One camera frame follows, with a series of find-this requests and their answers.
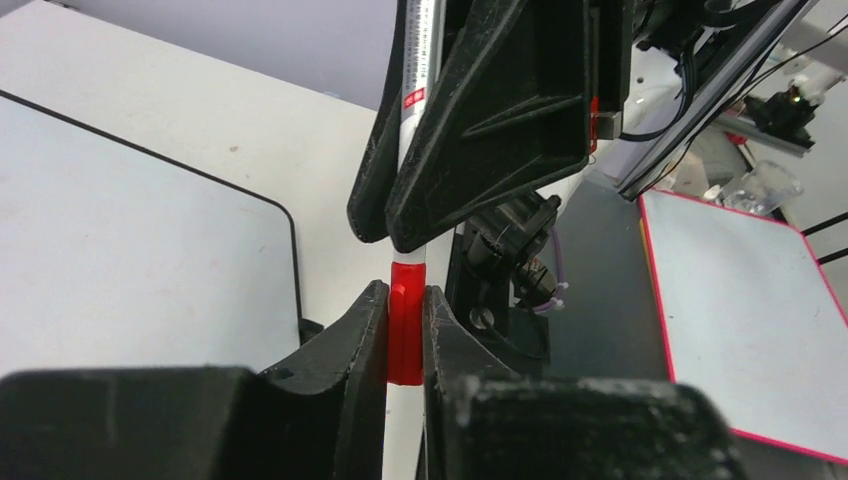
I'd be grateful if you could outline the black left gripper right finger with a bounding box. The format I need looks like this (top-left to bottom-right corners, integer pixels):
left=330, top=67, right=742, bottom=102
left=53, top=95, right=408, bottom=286
left=421, top=286, right=746, bottom=479

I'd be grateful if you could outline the white whiteboard with black frame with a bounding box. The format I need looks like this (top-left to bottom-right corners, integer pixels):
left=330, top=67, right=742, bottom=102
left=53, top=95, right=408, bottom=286
left=1, top=98, right=301, bottom=374

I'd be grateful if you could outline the white marker pen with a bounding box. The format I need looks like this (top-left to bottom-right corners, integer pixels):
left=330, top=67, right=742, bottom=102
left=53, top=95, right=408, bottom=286
left=390, top=0, right=448, bottom=266

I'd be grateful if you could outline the red marker cap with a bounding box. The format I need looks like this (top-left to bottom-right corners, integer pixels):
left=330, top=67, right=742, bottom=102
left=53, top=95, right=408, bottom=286
left=387, top=262, right=426, bottom=386

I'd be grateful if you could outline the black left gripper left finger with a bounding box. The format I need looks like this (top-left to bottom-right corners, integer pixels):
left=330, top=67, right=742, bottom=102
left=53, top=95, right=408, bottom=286
left=1, top=280, right=389, bottom=479

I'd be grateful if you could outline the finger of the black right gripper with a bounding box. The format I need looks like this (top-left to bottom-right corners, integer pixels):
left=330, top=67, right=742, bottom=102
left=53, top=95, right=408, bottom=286
left=347, top=0, right=407, bottom=243
left=385, top=1, right=592, bottom=253

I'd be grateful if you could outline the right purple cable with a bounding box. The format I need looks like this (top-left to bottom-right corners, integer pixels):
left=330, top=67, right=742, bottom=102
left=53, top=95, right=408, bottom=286
left=529, top=225, right=571, bottom=316

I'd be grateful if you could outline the pink framed whiteboard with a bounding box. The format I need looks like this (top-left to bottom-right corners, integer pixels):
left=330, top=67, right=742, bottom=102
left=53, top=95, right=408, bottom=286
left=639, top=191, right=847, bottom=463

